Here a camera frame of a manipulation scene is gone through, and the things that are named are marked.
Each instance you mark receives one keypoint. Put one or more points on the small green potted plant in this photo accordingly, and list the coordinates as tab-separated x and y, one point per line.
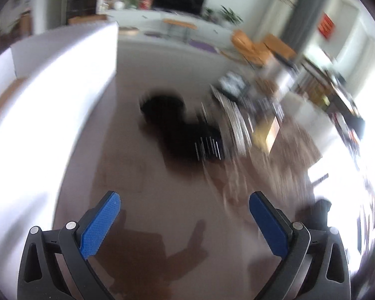
208	12

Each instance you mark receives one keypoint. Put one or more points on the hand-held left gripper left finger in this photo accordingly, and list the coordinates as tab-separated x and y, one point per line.
100	225

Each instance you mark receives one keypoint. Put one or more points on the white patterned curtain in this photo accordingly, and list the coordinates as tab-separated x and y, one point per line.
278	9

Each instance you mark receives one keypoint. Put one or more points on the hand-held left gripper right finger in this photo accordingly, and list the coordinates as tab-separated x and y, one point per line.
268	228

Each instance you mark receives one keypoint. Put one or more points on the white television cabinet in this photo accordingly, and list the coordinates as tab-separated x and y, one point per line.
137	18

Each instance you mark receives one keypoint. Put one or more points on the cluttered wooden sideboard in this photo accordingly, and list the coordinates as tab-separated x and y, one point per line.
340	100

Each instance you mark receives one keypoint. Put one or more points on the red wall hanging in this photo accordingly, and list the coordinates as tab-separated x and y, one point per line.
326	26

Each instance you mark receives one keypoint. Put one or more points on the orange stool with thin legs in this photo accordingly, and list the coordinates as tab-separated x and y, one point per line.
178	22

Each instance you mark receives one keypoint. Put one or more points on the black box with white label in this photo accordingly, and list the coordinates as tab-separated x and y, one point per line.
234	84

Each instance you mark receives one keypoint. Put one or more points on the orange lounge chair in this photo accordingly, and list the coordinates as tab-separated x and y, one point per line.
247	45

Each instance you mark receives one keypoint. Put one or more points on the large white box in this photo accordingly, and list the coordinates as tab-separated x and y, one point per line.
50	115

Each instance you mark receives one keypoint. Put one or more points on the bushy green potted plant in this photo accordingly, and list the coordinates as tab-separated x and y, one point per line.
132	0

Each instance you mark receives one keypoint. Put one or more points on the grey curtain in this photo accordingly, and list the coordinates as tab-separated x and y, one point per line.
309	0

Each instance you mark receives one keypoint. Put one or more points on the large green potted plant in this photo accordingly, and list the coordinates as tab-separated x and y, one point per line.
231	15

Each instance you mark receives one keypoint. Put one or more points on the clear jar with black lid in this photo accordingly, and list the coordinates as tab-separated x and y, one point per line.
281	79

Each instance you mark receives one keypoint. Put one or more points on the black velvet pouch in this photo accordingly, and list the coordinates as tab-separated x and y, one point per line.
187	143

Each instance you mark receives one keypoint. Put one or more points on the red decoration on cabinet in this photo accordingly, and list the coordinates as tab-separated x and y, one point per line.
146	2

